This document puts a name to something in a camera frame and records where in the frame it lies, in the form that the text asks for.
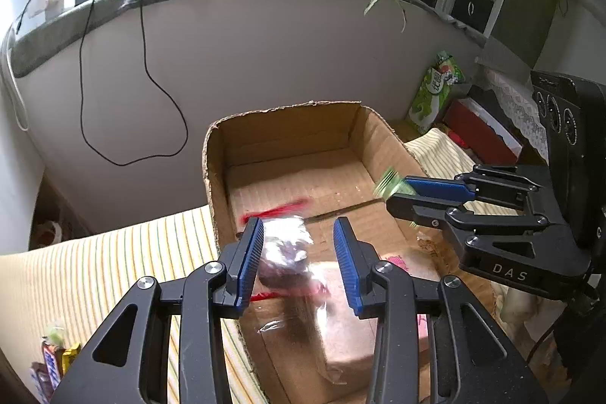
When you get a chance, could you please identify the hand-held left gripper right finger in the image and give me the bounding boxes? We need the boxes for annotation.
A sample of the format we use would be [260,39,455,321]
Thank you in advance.
[333,217,540,404]

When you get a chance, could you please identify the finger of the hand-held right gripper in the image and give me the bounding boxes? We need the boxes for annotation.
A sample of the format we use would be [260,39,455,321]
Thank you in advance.
[405,164,544,210]
[386,193,551,240]

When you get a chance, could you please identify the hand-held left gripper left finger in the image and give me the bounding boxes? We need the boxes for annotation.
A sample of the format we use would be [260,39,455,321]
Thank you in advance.
[50,217,266,404]

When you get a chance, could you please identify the clear red-ended snack packet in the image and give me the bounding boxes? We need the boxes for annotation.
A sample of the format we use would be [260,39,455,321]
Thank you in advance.
[239,197,331,303]

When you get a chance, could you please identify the small green candy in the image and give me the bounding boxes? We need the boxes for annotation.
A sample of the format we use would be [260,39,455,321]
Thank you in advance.
[373,167,418,200]

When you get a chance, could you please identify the brown cardboard box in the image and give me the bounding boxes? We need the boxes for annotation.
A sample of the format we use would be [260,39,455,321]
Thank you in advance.
[203,100,503,404]

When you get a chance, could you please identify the yellow candy packet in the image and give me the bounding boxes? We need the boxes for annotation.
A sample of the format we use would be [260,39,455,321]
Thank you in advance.
[61,343,82,375]

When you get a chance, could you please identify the person's right hand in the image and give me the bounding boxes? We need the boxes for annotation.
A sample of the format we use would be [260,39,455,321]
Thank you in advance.
[502,283,559,341]

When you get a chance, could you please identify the red box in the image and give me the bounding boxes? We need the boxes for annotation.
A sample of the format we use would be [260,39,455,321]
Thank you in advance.
[442,98,524,165]

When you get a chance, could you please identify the green snack bag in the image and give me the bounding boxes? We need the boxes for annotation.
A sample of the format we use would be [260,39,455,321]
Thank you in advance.
[408,50,467,135]

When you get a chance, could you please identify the white lace cloth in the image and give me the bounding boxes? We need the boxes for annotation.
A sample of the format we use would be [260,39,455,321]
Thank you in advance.
[483,68,550,163]

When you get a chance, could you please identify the striped yellow cloth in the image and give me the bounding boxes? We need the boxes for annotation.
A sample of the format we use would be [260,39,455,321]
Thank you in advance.
[0,127,503,404]

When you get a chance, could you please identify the pale green clear candy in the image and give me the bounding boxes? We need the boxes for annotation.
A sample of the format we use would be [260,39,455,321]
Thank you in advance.
[45,320,66,345]

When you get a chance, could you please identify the black cable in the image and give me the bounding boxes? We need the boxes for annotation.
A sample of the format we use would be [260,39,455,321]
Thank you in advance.
[78,0,190,167]

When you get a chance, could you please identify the white cable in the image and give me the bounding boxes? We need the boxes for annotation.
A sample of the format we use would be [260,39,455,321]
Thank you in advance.
[0,25,30,133]

